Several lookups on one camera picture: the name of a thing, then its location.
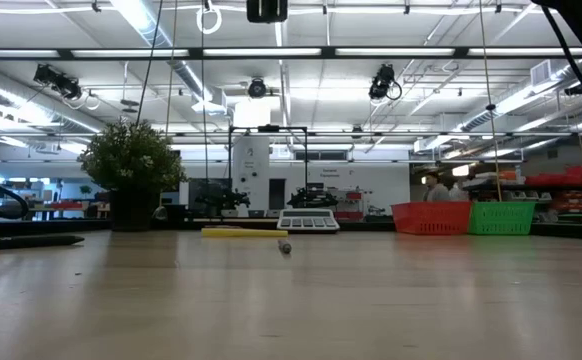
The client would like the black ceiling-hung device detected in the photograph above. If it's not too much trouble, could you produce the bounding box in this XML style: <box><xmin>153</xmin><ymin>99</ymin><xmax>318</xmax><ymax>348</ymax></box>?
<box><xmin>367</xmin><ymin>63</ymin><xmax>404</xmax><ymax>102</ymax></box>
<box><xmin>246</xmin><ymin>76</ymin><xmax>269</xmax><ymax>100</ymax></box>
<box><xmin>32</xmin><ymin>63</ymin><xmax>84</xmax><ymax>102</ymax></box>

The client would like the yellow flat bar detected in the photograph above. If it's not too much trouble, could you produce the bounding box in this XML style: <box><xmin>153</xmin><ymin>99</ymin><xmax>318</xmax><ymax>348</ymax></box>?
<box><xmin>201</xmin><ymin>227</ymin><xmax>289</xmax><ymax>239</ymax></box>

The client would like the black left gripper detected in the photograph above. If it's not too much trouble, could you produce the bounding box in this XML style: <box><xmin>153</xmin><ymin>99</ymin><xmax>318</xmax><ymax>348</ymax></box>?
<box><xmin>246</xmin><ymin>0</ymin><xmax>289</xmax><ymax>24</ymax></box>

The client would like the green potted plant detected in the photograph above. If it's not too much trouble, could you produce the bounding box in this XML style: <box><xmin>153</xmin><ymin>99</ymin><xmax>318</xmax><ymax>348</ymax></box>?
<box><xmin>78</xmin><ymin>117</ymin><xmax>187</xmax><ymax>232</ymax></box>

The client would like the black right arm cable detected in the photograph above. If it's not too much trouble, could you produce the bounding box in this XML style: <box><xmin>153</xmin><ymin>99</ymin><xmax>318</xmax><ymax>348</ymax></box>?
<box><xmin>540</xmin><ymin>4</ymin><xmax>582</xmax><ymax>130</ymax></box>

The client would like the black background rig frame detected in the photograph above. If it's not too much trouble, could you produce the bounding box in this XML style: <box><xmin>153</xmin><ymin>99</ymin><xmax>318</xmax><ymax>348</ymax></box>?
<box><xmin>227</xmin><ymin>124</ymin><xmax>309</xmax><ymax>214</ymax></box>

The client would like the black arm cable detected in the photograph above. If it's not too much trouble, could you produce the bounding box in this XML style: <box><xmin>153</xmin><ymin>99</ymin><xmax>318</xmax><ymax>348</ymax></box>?
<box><xmin>540</xmin><ymin>4</ymin><xmax>582</xmax><ymax>130</ymax></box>
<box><xmin>0</xmin><ymin>159</ymin><xmax>31</xmax><ymax>221</ymax></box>

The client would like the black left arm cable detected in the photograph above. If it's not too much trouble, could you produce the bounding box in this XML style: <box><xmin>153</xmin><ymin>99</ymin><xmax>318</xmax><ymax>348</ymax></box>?
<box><xmin>0</xmin><ymin>159</ymin><xmax>31</xmax><ymax>221</ymax></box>

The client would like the black pen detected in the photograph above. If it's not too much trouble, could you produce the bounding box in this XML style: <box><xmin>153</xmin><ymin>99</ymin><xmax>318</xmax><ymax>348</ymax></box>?
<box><xmin>0</xmin><ymin>233</ymin><xmax>86</xmax><ymax>252</ymax></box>

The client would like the green plastic bin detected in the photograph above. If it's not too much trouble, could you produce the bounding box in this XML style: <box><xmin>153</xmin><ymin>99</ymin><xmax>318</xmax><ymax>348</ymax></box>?
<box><xmin>468</xmin><ymin>200</ymin><xmax>537</xmax><ymax>236</ymax></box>

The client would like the red plastic bin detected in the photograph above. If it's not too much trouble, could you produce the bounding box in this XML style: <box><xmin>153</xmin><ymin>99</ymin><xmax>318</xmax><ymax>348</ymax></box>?
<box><xmin>390</xmin><ymin>200</ymin><xmax>474</xmax><ymax>236</ymax></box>

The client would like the black LED light bar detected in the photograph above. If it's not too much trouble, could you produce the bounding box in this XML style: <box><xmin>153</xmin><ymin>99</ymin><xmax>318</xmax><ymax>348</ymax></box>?
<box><xmin>0</xmin><ymin>46</ymin><xmax>582</xmax><ymax>62</ymax></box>

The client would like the red storage shelf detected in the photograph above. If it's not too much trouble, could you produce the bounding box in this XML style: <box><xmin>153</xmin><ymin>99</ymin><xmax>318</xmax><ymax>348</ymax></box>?
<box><xmin>523</xmin><ymin>165</ymin><xmax>582</xmax><ymax>214</ymax></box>

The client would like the white cabinet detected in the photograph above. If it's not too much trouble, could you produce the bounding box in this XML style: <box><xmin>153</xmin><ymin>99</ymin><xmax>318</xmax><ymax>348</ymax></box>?
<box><xmin>231</xmin><ymin>135</ymin><xmax>272</xmax><ymax>211</ymax></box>

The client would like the white cable ring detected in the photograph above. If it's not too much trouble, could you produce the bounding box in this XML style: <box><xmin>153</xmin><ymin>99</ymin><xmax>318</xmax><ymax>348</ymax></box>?
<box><xmin>195</xmin><ymin>1</ymin><xmax>224</xmax><ymax>36</ymax></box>

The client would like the thin black hanging cable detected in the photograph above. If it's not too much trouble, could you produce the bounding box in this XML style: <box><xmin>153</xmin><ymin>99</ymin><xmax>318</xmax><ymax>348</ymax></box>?
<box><xmin>134</xmin><ymin>0</ymin><xmax>166</xmax><ymax>127</ymax></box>
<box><xmin>199</xmin><ymin>0</ymin><xmax>210</xmax><ymax>221</ymax></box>

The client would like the person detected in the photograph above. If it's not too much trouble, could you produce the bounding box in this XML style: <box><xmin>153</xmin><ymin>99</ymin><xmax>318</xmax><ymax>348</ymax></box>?
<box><xmin>421</xmin><ymin>171</ymin><xmax>452</xmax><ymax>203</ymax></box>

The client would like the white desk calculator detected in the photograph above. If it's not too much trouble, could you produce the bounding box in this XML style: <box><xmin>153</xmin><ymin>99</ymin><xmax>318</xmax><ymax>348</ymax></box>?
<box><xmin>276</xmin><ymin>208</ymin><xmax>341</xmax><ymax>235</ymax></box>

